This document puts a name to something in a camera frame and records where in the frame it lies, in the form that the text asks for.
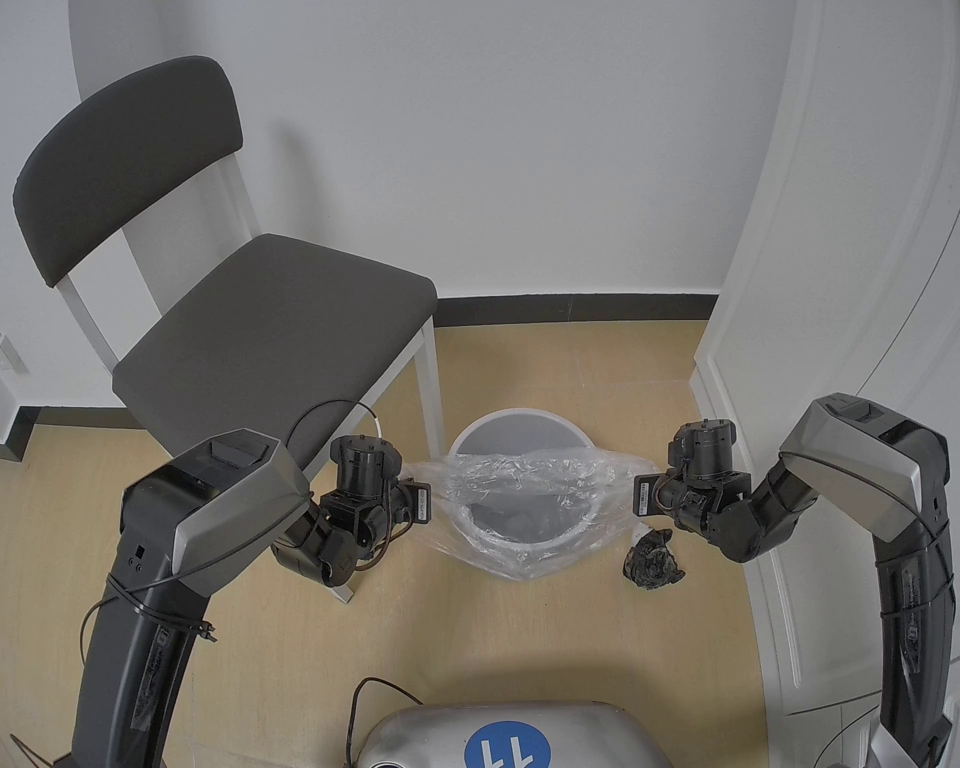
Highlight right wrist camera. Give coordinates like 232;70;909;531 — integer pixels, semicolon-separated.
633;471;676;520

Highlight grey chair with white legs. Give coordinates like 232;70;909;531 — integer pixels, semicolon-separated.
12;56;444;606

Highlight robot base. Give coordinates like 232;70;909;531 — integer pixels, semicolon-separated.
365;701;663;768

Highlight white door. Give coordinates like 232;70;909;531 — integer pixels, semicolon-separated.
691;0;960;723

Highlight white trash bin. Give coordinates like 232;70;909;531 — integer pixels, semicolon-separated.
448;407;606;573

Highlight black cable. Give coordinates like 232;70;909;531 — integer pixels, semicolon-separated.
287;400;385;481
344;677;430;763

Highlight clear plastic bag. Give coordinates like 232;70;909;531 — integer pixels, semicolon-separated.
403;446;656;583

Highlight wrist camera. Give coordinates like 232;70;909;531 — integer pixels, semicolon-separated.
633;471;676;520
393;478;438;531

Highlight crumpled black plastic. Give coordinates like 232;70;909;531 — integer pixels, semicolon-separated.
621;525;688;593

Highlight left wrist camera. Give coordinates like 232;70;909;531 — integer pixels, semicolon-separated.
393;478;438;531

